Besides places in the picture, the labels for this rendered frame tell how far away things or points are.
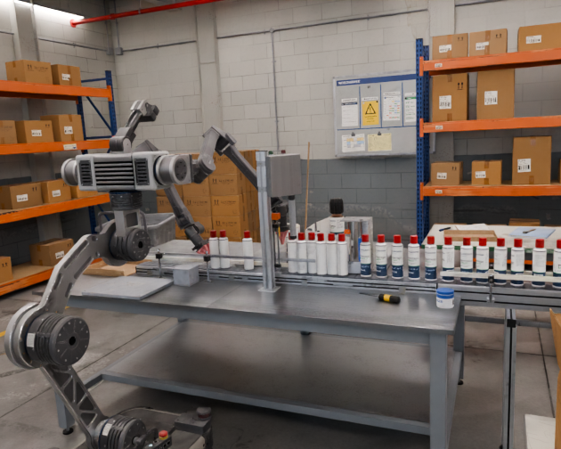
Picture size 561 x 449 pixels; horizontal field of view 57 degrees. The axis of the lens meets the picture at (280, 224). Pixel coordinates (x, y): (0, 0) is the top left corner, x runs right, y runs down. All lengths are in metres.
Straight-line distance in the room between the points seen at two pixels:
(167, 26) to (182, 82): 0.84
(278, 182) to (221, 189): 3.74
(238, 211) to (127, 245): 3.90
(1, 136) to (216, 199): 2.36
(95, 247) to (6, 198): 4.11
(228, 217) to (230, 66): 2.49
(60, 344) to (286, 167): 1.21
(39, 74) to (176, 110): 2.29
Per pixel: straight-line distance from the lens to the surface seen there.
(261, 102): 7.47
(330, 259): 2.53
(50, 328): 2.01
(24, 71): 6.54
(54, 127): 6.82
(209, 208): 6.23
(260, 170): 2.44
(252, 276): 2.68
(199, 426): 2.56
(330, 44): 7.17
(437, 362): 2.13
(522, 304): 2.44
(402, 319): 2.13
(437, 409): 2.22
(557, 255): 2.42
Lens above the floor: 1.57
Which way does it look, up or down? 10 degrees down
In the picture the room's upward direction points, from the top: 3 degrees counter-clockwise
